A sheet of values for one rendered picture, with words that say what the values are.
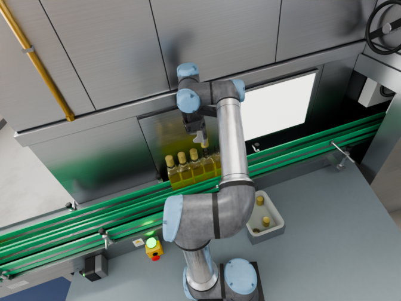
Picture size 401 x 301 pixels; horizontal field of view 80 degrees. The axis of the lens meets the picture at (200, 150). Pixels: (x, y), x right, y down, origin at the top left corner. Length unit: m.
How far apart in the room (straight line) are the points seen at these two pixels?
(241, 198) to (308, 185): 0.94
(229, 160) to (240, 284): 0.47
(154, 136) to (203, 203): 0.62
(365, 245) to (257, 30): 1.08
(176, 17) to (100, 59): 0.31
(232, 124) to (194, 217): 0.28
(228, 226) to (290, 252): 0.72
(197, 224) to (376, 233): 1.04
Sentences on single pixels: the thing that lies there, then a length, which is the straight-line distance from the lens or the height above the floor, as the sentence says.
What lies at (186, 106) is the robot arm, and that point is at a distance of 0.77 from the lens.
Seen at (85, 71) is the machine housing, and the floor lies 1.56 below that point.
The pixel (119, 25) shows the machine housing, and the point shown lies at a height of 1.69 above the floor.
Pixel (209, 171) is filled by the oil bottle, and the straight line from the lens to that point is 1.19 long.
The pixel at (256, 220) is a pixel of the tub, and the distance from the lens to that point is 1.32.
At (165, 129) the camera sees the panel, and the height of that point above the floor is 1.23.
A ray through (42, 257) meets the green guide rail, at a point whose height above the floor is 0.94.
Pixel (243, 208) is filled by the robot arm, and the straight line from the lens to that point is 0.61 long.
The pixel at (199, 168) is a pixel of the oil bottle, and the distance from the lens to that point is 1.15.
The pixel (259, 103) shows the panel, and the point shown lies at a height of 1.22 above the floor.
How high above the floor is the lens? 1.92
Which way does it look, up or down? 44 degrees down
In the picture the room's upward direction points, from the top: 10 degrees counter-clockwise
